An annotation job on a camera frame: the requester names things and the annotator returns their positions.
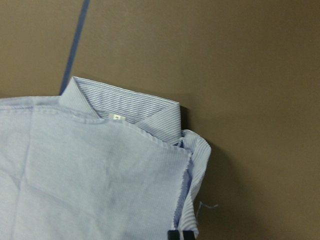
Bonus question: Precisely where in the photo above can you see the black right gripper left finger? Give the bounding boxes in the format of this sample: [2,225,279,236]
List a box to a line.
[167,230,180,240]

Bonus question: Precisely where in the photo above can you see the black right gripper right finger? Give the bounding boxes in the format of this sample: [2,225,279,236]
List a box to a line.
[182,230,195,240]

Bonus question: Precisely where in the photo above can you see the light blue striped shirt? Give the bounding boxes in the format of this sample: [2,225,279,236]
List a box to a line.
[0,77,211,240]

